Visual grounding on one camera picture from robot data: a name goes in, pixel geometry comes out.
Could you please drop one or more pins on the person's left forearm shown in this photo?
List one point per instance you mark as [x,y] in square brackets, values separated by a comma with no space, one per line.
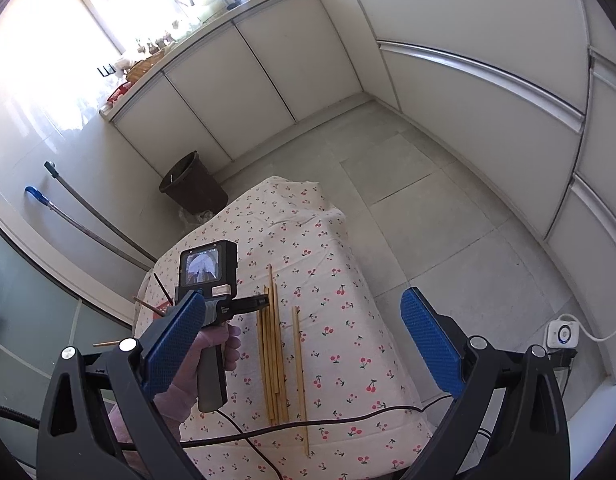
[125,435]

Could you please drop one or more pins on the white kitchen base cabinets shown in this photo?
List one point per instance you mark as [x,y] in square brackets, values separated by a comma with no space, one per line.
[438,60]

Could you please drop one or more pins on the pale green lidded pot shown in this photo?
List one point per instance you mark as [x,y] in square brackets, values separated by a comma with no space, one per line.
[206,1]

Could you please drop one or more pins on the clear plastic bag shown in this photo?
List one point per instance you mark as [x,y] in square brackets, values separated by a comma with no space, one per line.
[192,217]

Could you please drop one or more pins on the white kitchen countertop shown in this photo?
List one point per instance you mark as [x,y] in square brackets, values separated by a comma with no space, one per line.
[187,50]

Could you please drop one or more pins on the dark brown chopstick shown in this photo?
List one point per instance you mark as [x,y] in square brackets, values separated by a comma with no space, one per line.
[163,288]
[147,304]

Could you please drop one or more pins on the bunch of bamboo chopsticks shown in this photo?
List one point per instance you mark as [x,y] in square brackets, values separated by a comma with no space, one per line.
[273,360]

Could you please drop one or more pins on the wicker basket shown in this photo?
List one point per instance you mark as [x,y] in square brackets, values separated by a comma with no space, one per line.
[145,67]

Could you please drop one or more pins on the bright kitchen window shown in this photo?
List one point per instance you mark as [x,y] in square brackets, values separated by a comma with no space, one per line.
[137,5]

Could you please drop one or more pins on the pink perforated utensil basket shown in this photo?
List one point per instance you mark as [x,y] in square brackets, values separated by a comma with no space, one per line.
[162,306]

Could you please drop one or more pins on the cherry print tablecloth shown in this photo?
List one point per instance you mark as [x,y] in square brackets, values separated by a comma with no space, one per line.
[338,340]

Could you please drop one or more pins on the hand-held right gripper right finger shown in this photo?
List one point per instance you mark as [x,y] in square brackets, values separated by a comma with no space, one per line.
[430,340]

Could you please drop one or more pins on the white wall socket adapter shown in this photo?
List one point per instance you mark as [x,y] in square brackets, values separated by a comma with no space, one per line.
[562,332]

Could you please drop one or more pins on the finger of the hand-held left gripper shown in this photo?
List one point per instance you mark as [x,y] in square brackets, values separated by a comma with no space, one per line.
[253,302]

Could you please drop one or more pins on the pale wooden chopstick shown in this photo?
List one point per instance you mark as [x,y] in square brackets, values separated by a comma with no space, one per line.
[106,344]

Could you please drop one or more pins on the person's left hand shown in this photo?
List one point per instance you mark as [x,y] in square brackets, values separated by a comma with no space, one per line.
[185,375]

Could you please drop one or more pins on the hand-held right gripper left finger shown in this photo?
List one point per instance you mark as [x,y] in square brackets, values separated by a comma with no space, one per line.
[175,340]

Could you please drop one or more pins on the black wall hook rack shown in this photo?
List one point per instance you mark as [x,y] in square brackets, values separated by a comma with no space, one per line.
[104,70]

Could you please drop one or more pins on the red plastic tray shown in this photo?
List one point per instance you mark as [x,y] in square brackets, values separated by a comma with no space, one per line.
[121,94]

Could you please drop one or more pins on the brown trash bin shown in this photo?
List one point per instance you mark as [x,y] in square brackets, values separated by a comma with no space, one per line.
[192,185]

